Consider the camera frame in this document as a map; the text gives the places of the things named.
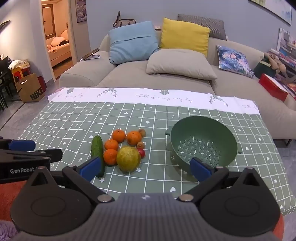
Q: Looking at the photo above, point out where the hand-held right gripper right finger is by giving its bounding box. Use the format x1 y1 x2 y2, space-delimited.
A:
177 157 269 202

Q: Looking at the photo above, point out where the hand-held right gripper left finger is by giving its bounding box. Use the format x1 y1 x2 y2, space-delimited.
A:
23 156 115 204

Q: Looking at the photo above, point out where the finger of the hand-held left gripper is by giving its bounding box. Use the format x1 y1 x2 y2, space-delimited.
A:
0 149 63 163
0 138 36 151

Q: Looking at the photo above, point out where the orange tangerine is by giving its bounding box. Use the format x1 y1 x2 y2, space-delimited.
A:
112 129 126 143
126 131 142 146
104 139 119 151
103 149 118 166

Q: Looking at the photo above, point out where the green cucumber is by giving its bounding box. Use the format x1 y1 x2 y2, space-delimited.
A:
91 136 105 178

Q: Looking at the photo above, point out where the yellow green round fruit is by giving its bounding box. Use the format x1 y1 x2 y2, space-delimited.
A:
116 146 142 172

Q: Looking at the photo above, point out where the green colander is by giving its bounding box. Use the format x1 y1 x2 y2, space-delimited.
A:
165 116 242 178

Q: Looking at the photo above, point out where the orange cloth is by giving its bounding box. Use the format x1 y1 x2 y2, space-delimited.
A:
0 180 31 223

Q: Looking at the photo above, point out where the green checked tablecloth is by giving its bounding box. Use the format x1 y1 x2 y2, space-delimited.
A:
17 87 296 217

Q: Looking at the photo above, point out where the brown paper bag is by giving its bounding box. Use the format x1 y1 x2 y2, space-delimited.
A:
15 73 46 103

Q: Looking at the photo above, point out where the purple fleece clothing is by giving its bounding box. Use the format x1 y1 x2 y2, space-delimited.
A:
0 220 18 241

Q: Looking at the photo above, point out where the dark dining chair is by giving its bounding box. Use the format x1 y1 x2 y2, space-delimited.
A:
0 56 15 110

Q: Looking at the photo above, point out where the red plastic stool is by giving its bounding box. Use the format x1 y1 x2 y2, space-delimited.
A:
11 67 31 84

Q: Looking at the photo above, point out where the beige sofa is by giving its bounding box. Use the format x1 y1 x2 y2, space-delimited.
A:
59 30 296 141

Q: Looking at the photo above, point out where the bed with pillows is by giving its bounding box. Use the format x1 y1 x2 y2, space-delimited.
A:
46 30 71 67

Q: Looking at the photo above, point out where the beige pillow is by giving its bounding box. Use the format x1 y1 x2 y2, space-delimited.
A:
146 49 218 80

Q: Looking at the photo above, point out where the dark flat device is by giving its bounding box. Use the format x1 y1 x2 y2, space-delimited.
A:
77 48 100 63

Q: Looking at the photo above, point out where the red box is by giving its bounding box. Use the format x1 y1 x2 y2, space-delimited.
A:
258 73 290 103

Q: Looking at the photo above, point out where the blue printed pillow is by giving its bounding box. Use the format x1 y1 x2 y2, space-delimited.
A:
216 45 255 78

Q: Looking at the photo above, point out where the dark green bag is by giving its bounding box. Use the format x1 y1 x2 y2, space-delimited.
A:
254 57 278 79

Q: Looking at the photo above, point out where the pile of magazines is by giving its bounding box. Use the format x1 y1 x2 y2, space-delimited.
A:
286 82 296 100

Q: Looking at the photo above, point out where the beige plush toy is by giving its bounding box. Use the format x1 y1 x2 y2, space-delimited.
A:
264 52 287 75

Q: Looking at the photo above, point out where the yellow pillow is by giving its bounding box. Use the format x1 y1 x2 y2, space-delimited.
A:
159 18 211 57

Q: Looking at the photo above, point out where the grey pillow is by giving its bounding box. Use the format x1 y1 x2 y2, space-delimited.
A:
178 14 227 41

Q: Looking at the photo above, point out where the stack of books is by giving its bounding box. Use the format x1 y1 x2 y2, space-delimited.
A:
276 28 296 70

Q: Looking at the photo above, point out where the grey handbag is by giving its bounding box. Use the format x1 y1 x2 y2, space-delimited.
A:
112 11 137 28

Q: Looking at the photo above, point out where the wide framed wall picture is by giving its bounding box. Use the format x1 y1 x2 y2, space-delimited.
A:
248 0 292 25

